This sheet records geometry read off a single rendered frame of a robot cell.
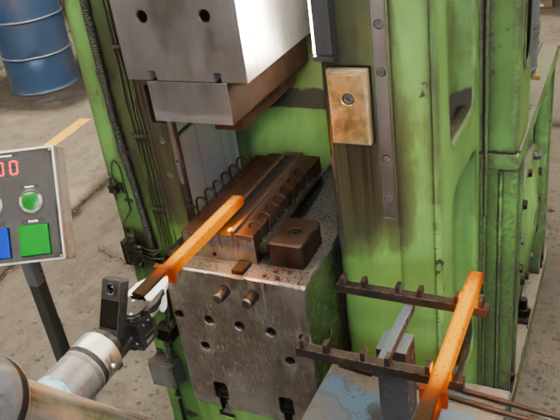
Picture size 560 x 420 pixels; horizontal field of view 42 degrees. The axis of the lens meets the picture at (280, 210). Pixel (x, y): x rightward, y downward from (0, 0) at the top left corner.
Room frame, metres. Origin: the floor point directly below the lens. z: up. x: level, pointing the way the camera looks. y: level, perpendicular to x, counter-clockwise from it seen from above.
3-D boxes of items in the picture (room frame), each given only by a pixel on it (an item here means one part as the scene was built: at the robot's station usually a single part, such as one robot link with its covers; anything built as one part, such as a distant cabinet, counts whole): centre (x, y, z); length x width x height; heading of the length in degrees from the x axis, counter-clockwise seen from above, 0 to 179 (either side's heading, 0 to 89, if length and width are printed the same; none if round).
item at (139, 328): (1.12, 0.33, 1.02); 0.12 x 0.08 x 0.09; 151
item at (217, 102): (1.67, 0.06, 1.32); 0.42 x 0.20 x 0.10; 151
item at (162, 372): (1.76, 0.42, 0.36); 0.09 x 0.07 x 0.12; 61
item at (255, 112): (1.70, 0.02, 1.24); 0.30 x 0.07 x 0.06; 151
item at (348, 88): (1.45, -0.18, 1.27); 0.09 x 0.02 x 0.17; 61
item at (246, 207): (1.66, 0.04, 0.99); 0.42 x 0.05 x 0.01; 151
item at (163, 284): (1.21, 0.26, 1.02); 0.09 x 0.03 x 0.06; 148
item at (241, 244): (1.67, 0.06, 0.96); 0.42 x 0.20 x 0.09; 151
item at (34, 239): (1.55, 0.60, 1.01); 0.07 x 0.05 x 0.07; 86
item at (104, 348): (1.05, 0.37, 1.02); 0.10 x 0.05 x 0.09; 61
